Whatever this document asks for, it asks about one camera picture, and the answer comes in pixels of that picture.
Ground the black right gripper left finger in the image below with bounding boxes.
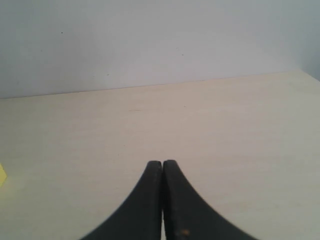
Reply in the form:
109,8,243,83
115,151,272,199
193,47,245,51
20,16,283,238
83,161,162,240

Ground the yellow foam cube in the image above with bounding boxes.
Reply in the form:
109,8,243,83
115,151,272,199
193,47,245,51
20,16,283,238
0,164,7,186

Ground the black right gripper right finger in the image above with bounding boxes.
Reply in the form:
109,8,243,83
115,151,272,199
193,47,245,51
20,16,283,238
162,160,254,240

